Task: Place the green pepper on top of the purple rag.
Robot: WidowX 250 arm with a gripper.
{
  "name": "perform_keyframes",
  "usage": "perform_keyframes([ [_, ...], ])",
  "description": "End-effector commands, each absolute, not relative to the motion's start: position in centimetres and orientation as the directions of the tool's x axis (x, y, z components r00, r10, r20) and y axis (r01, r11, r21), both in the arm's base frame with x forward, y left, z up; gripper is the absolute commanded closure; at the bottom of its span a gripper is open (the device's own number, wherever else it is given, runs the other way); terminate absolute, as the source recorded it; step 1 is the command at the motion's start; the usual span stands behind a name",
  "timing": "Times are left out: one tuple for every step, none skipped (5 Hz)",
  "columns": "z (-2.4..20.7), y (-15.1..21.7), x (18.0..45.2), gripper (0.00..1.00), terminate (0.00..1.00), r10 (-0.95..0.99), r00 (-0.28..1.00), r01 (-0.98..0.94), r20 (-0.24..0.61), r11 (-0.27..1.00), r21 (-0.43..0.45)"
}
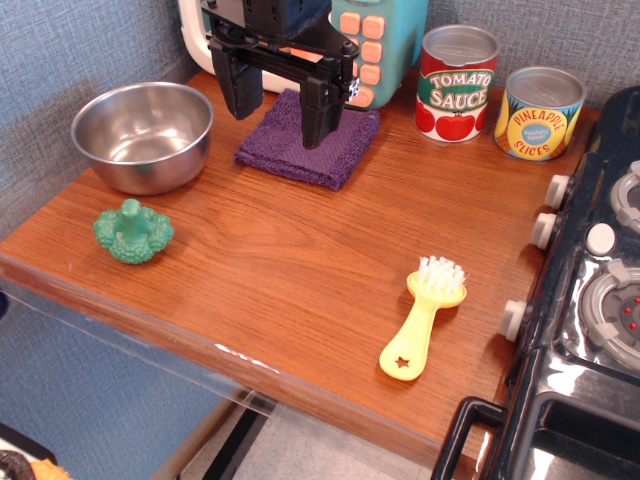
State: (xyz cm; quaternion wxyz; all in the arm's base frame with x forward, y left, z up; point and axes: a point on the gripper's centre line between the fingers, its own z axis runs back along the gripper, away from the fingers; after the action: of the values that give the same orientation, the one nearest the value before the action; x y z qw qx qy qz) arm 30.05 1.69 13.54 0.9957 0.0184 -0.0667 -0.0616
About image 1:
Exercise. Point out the grey stove knob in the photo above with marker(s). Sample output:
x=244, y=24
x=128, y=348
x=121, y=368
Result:
x=556, y=191
x=542, y=230
x=511, y=319

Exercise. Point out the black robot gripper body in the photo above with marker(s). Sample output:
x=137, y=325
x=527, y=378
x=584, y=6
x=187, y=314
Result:
x=291, y=39

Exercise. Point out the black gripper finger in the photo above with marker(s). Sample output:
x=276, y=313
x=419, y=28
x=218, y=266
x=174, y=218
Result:
x=322, y=102
x=240, y=82

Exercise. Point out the orange plush object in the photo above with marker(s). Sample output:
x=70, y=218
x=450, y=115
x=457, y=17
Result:
x=16, y=466

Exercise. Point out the grey stove knob upper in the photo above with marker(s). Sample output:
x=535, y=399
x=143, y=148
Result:
x=556, y=191

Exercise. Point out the toy microwave teal and white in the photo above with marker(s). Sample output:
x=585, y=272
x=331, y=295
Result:
x=389, y=35

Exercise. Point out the yellow toy brush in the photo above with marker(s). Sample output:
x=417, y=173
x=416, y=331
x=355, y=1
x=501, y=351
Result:
x=439, y=283

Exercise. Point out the tomato sauce can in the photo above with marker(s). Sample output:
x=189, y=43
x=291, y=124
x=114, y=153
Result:
x=456, y=74

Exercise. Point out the grey stove knob middle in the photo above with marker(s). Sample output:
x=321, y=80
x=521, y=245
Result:
x=542, y=230

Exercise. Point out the black toy stove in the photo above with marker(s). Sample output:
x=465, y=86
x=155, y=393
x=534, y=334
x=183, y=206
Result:
x=572, y=408

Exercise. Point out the grey stove knob lower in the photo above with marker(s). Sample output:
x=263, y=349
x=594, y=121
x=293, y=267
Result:
x=511, y=319

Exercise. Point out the stainless steel bowl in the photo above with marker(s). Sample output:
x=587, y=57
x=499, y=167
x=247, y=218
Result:
x=145, y=139

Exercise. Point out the pineapple slices can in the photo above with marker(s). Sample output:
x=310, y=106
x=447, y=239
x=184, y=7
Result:
x=539, y=111

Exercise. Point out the green toy broccoli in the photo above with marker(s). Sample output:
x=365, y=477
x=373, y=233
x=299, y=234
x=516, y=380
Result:
x=133, y=234

